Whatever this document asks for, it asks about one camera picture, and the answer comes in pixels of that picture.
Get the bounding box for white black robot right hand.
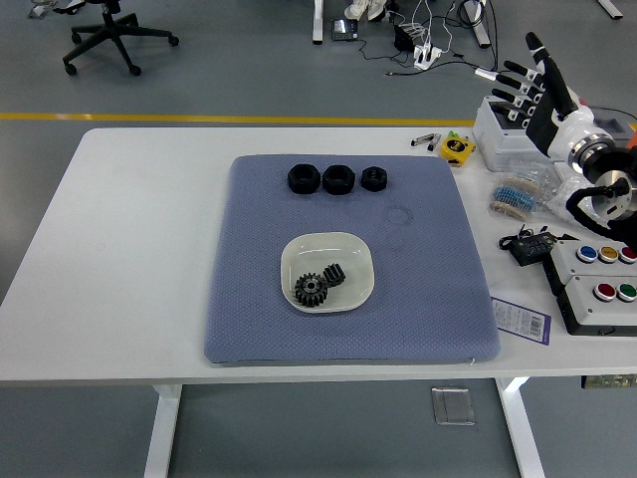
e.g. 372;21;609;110
490;32;612;161

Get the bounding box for clear bag of small parts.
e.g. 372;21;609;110
544;173;637;240

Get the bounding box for black desk phone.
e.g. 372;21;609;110
329;18;359;43

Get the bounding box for metal floor hatch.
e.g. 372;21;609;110
430;386;476;426

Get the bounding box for black silver metal clips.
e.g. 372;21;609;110
410;132;443;151

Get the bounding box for white square dish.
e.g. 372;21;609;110
281;231;376;314

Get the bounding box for silver metal bracket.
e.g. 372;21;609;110
27;0;86;20

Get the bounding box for red green button box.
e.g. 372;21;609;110
555;273;637;338

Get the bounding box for bag of blue resistors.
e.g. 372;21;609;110
488;166;553;223

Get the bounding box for blue-grey quilted mat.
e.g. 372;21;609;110
202;153;502;367

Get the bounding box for small black hex nut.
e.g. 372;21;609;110
360;166;388;192

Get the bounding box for blue yellow red button box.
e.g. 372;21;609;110
540;240;637;295

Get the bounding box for white shoes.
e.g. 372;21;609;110
345;0;387;22

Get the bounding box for purple-edged label card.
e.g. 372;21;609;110
490;297;552;347

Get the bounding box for yellow tape measure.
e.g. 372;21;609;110
439;136;477;168

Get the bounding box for large black gear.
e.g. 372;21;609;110
293;272;330;310

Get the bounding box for black power adapter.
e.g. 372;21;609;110
499;226;561;268

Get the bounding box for grey electrical enclosure box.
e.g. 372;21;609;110
471;94;593;173

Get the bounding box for grey plastic housing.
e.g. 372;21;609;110
579;107;637;150

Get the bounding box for large black hex nut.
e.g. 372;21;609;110
287;162;322;195
320;163;356;196

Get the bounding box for black charger box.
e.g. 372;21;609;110
392;23;417;52

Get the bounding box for white flat box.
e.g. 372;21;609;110
551;159;579;191

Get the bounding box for small black gear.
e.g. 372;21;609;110
321;263;348;289

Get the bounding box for white power strip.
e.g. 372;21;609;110
412;43;444;71

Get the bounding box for white table leg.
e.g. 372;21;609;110
143;383;183;478
495;376;547;478

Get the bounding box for black office chair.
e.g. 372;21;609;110
63;0;179;77

